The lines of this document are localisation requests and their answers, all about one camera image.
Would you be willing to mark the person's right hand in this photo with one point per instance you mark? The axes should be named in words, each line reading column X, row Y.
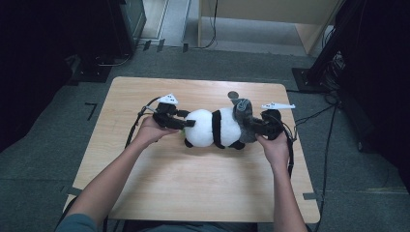
column 277, row 153

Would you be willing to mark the grey fuzzy cloth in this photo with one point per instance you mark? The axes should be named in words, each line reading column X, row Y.
column 245, row 112

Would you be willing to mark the angled black floor tape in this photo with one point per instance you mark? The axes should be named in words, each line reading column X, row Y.
column 93, row 109

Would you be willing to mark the black metal stand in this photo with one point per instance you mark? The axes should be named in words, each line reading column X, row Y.
column 325, row 54

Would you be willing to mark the light wooden cabinet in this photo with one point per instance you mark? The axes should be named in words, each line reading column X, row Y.
column 257, row 9

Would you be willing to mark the black equipment cabinet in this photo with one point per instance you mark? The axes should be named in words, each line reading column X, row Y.
column 125, row 22

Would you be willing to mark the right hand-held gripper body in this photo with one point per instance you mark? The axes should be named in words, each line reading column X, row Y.
column 273, row 124

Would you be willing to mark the dark curtain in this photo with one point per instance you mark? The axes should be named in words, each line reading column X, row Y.
column 29, row 64
column 380, row 80

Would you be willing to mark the dark round table grommet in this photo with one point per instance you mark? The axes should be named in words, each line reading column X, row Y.
column 232, row 94

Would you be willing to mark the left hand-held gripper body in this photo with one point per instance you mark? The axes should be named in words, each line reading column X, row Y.
column 164, row 116

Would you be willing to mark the person's dark teal clothing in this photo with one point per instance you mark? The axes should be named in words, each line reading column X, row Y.
column 80, row 224

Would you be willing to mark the panda plush toy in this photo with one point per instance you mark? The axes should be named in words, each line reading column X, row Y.
column 201, row 129

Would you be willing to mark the grey floor tape strip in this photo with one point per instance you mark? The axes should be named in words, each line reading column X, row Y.
column 310, row 196
column 74, row 191

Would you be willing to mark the black floor base plate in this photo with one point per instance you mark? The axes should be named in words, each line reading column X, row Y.
column 90, row 74

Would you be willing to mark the person's left hand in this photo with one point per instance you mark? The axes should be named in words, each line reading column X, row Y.
column 150, row 132

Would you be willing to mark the dark floor tape piece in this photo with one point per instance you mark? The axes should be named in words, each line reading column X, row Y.
column 146, row 45
column 161, row 45
column 185, row 47

